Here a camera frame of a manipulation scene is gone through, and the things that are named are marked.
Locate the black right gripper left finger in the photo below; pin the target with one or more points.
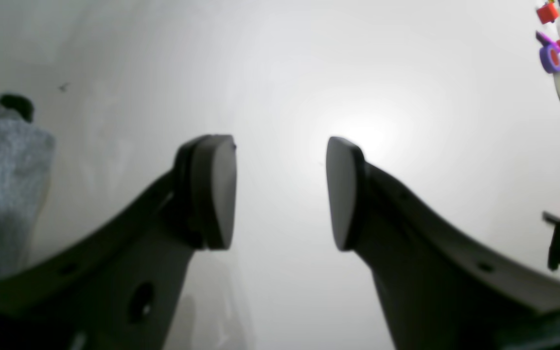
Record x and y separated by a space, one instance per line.
118 289

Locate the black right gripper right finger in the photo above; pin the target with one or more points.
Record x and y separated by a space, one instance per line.
439 289

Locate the purple tape roll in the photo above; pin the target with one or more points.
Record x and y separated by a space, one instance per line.
549 54

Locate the grey T-shirt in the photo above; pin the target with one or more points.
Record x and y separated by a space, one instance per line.
26 158

